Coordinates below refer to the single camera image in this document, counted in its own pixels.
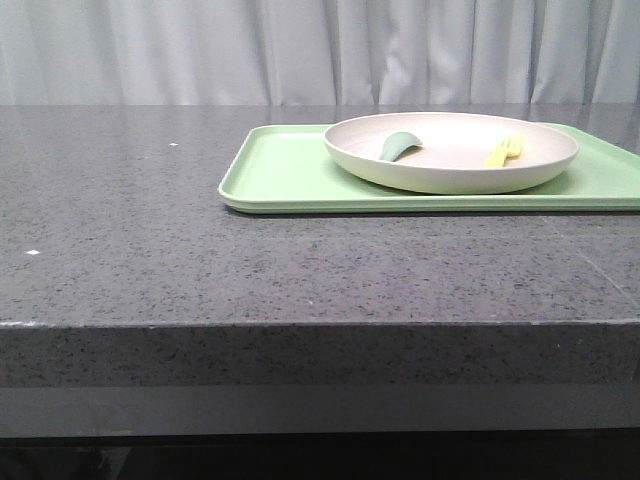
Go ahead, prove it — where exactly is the white round plate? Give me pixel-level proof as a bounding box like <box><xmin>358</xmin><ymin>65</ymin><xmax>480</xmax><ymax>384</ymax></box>
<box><xmin>324</xmin><ymin>112</ymin><xmax>579</xmax><ymax>195</ymax></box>

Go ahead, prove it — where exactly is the yellow plastic fork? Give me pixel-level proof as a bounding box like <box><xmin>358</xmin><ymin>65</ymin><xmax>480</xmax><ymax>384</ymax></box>
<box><xmin>482</xmin><ymin>135</ymin><xmax>524</xmax><ymax>168</ymax></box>

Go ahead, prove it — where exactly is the light green plastic tray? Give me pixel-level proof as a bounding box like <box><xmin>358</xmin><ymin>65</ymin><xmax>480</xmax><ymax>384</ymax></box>
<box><xmin>218</xmin><ymin>124</ymin><xmax>639</xmax><ymax>215</ymax></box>

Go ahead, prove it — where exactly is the pale green plastic spoon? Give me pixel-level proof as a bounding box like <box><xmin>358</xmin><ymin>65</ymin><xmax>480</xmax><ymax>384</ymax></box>
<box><xmin>379</xmin><ymin>131</ymin><xmax>423</xmax><ymax>162</ymax></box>

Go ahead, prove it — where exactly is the white pleated curtain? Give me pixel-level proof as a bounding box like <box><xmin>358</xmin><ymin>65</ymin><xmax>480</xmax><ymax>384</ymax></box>
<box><xmin>1</xmin><ymin>1</ymin><xmax>639</xmax><ymax>105</ymax></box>

